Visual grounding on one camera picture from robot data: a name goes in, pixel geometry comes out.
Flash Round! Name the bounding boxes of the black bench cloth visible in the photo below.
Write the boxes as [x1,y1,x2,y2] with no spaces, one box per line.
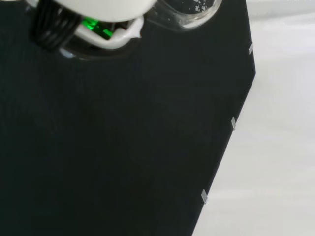
[0,0,256,236]

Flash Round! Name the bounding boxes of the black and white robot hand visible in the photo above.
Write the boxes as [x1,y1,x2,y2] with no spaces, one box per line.
[26,0,161,61]

